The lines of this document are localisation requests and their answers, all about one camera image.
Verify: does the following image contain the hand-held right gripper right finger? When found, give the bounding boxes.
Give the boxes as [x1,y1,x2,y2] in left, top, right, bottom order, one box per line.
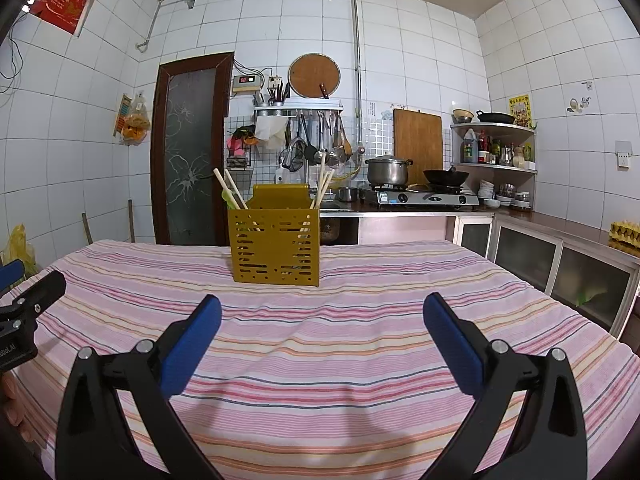
[422,291,588,480]

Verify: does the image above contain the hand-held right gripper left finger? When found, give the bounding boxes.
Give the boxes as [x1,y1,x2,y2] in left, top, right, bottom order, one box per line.
[55,294,223,480]

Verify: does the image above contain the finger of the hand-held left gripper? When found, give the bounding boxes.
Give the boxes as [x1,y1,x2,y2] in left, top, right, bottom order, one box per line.
[0,259,25,292]
[0,270,67,332]

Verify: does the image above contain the yellow perforated utensil holder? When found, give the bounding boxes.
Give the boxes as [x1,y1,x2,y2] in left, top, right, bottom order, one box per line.
[227,183,322,289]

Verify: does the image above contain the wooden chopstick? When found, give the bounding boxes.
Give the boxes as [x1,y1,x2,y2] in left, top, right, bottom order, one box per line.
[310,152,327,210]
[314,169,335,209]
[223,169,250,210]
[213,168,248,211]

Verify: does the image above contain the hanging kitchen utensils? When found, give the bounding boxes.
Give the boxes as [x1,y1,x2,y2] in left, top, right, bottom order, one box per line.
[287,112,353,166]

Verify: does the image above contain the person's left hand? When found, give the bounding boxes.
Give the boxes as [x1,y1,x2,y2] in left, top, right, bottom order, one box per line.
[0,374,32,443]

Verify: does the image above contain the yellow plastic bag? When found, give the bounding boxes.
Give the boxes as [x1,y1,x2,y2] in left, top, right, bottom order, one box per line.
[2,225,39,281]

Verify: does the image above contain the kitchen base cabinet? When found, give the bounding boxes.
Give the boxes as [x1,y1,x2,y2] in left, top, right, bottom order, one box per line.
[452,210,640,341]

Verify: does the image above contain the pink striped tablecloth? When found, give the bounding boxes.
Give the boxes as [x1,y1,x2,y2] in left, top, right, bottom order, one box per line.
[0,239,640,480]

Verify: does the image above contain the gas stove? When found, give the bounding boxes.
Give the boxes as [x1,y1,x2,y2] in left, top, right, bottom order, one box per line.
[361,184,481,211]

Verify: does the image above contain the black wok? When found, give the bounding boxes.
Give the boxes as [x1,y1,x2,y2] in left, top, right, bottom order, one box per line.
[423,167,471,187]

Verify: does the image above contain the steel cooking pot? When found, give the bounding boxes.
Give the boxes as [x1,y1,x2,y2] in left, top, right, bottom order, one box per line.
[365,156,414,187]

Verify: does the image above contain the brown frosted glass door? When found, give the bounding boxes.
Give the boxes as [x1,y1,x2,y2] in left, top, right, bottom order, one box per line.
[151,52,235,247]

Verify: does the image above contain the hanging bag of oranges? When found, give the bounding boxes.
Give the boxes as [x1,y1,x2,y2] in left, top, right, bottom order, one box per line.
[120,92,152,143]

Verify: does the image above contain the hanging colourful board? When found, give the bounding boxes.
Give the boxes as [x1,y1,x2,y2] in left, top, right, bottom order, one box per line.
[111,94,132,137]

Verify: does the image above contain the egg tray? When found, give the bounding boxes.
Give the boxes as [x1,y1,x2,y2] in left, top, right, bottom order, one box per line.
[607,220,640,251]

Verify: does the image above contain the pink hanging items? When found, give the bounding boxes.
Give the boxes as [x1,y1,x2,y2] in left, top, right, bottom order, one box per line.
[226,125,258,158]

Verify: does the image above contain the white hanging bag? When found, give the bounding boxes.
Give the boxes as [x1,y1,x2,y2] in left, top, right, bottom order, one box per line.
[255,119,288,151]

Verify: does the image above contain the black frying pan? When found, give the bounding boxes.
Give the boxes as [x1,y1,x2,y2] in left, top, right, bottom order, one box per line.
[475,110,516,125]

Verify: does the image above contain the grey controller box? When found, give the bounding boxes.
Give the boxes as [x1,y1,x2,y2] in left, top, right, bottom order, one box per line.
[231,74,264,95]

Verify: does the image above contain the round wooden cutting board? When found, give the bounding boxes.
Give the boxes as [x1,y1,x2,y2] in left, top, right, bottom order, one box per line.
[288,53,342,99]

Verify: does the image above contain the corner wall shelf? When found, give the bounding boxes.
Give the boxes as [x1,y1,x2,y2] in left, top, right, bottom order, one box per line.
[450,122,538,211]

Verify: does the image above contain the black wall wire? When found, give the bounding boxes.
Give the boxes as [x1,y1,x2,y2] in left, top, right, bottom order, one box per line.
[0,15,27,94]

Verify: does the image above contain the yellow wall poster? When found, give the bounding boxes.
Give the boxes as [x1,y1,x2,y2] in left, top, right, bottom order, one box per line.
[508,95,532,129]

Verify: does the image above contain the metal wall rack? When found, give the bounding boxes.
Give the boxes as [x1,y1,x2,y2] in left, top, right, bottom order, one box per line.
[253,101,346,119]

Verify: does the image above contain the wall hooks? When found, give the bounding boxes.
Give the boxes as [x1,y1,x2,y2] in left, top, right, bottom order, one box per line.
[569,81,594,112]

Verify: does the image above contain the vertical wall pipe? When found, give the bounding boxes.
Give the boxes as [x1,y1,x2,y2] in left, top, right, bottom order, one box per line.
[350,0,362,142]

